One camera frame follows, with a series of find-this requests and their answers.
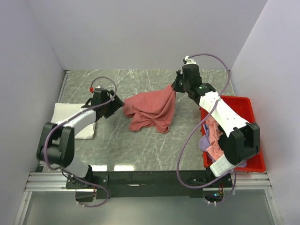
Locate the dark pink t shirt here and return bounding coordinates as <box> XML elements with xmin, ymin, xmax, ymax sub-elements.
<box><xmin>123</xmin><ymin>85</ymin><xmax>176</xmax><ymax>134</ymax></box>

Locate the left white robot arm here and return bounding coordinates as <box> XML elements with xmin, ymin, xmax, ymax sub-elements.
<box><xmin>36</xmin><ymin>88</ymin><xmax>125</xmax><ymax>188</ymax></box>

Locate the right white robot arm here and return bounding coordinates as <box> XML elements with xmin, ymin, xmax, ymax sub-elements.
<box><xmin>172</xmin><ymin>64</ymin><xmax>260</xmax><ymax>187</ymax></box>

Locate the folded white t shirt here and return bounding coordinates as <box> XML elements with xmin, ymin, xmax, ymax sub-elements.
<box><xmin>51</xmin><ymin>103</ymin><xmax>96</xmax><ymax>140</ymax></box>

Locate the lavender t shirt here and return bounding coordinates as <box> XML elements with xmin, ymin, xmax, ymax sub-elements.
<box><xmin>199</xmin><ymin>124</ymin><xmax>248</xmax><ymax>169</ymax></box>

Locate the light pink t shirt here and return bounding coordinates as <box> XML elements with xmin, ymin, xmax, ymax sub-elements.
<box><xmin>206</xmin><ymin>116</ymin><xmax>224</xmax><ymax>162</ymax></box>

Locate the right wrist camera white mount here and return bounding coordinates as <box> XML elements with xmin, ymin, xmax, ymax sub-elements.
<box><xmin>183</xmin><ymin>56</ymin><xmax>197</xmax><ymax>65</ymax></box>

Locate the aluminium frame rail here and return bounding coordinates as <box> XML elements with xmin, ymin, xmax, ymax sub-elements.
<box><xmin>24</xmin><ymin>172</ymin><xmax>272</xmax><ymax>192</ymax></box>

